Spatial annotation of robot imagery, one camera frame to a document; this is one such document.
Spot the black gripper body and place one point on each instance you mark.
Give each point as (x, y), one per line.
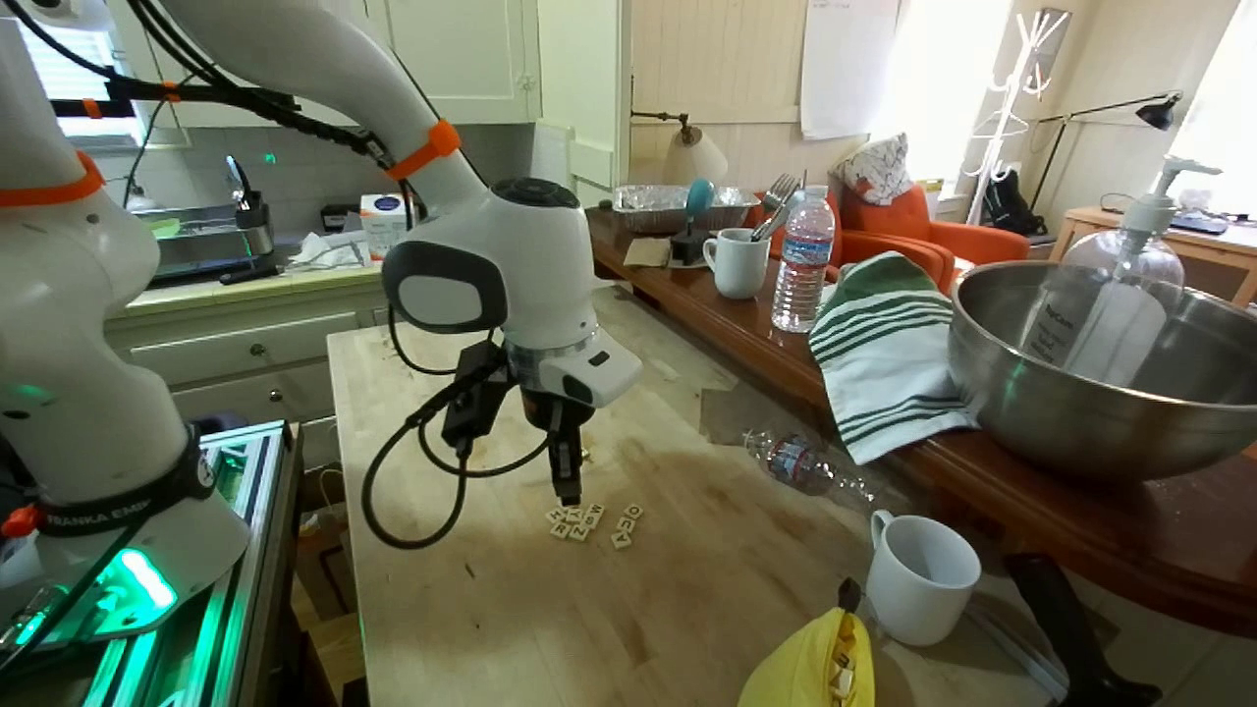
(554, 415)

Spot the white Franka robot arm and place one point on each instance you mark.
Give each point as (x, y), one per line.
(81, 327)

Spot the cream letter tile P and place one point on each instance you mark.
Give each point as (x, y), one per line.
(569, 513)

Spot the cream letter tile H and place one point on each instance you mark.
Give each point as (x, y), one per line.
(554, 522)

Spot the cream letter tile Y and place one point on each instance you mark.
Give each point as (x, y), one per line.
(577, 522)

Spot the cream letter tile R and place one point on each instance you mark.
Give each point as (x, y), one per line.
(563, 531)

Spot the cream letter tile Z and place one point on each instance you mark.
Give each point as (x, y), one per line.
(577, 535)

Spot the cream letter tile A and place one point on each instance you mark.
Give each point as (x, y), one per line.
(619, 540)

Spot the black rectangular block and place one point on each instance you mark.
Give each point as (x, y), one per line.
(687, 246)

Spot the brown cardboard sheet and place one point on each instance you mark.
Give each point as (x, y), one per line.
(644, 255)

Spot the crushed clear plastic bottle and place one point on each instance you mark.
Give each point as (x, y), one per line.
(789, 460)

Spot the white mug holding utensils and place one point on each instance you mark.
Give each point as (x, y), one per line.
(736, 269)

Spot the large aluminium foil tray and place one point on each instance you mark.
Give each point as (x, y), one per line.
(654, 202)

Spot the white blue canister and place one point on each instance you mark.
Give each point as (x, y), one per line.
(383, 226)

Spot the teal plastic scoop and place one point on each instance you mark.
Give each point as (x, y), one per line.
(700, 200)

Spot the white crumpled cloth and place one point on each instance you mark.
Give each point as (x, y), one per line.
(326, 255)

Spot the silver metal spoon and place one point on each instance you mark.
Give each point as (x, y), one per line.
(772, 223)

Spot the clear plastic water bottle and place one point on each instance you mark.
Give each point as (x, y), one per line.
(804, 261)

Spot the beige shade table lamp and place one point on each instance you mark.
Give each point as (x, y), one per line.
(691, 159)

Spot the yellow banana-shaped dish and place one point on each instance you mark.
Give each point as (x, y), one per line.
(787, 672)

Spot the white drawer cabinet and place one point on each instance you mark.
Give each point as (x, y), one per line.
(237, 356)

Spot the green striped white towel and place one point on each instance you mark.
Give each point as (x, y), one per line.
(890, 356)

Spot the black tall grinder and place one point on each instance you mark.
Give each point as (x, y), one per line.
(252, 223)

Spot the white empty mug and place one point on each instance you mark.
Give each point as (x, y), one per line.
(918, 603)

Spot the patterned cushion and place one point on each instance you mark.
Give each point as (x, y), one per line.
(876, 170)

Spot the grey dish rack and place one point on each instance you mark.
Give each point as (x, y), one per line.
(180, 243)

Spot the orange armchair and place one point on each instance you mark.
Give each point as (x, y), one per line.
(967, 243)

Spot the black bag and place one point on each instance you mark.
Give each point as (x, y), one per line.
(1011, 206)

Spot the steel mixing bowl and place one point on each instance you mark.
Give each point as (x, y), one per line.
(1087, 420)

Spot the white coat rack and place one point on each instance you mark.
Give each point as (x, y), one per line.
(1007, 125)

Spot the clear pump soap bottle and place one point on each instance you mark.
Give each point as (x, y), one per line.
(1111, 318)

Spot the brown wooden counter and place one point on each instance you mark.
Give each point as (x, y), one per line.
(1153, 535)

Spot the black desk lamp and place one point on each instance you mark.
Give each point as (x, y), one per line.
(1159, 113)

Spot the light wooden desk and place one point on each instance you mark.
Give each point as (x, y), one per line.
(1217, 257)

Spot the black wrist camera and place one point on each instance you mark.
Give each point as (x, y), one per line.
(471, 395)

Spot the metal robot cart frame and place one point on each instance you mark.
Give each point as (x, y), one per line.
(222, 615)

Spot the white wall poster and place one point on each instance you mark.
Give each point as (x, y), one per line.
(848, 66)

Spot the black mount rod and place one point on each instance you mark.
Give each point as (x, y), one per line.
(132, 94)

